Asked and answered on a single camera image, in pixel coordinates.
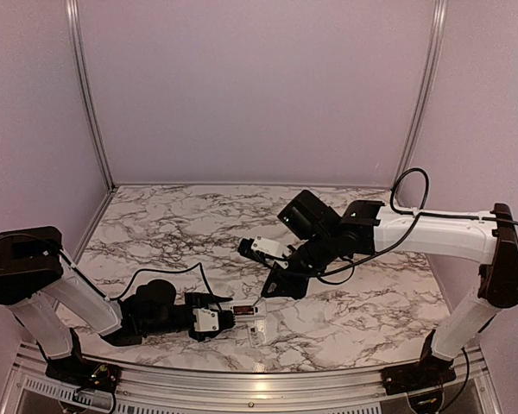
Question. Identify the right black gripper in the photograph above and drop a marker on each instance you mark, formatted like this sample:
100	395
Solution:
293	288

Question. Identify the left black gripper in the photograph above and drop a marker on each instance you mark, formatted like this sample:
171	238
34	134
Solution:
205	297

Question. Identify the white remote control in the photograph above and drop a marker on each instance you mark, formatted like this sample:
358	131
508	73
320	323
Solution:
244	313

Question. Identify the white battery cover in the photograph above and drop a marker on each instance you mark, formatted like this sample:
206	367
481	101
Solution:
256	336

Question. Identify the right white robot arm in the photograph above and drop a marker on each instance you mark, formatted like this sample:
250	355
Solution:
372	228

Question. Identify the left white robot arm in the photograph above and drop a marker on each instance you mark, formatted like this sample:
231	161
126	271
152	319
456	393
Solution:
35	270

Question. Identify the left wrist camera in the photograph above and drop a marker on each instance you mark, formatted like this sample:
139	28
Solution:
206	323

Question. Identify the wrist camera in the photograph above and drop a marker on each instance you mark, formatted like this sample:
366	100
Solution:
260	249
206	323

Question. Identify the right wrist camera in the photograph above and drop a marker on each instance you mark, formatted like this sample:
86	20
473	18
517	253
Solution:
260	249

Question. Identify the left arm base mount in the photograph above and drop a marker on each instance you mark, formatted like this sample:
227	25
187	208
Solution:
86	374

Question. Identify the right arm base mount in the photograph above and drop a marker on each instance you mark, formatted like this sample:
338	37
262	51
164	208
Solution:
427	371

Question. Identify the front aluminium rail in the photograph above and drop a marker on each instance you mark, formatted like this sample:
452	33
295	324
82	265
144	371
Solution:
148	387

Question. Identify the right aluminium frame post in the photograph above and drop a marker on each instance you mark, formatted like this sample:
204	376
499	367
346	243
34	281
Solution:
428	76

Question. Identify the aluminium frame post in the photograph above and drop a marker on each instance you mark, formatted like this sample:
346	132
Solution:
76	37
428	76

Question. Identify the left aluminium frame post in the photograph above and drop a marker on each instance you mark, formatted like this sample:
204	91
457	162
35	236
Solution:
76	37

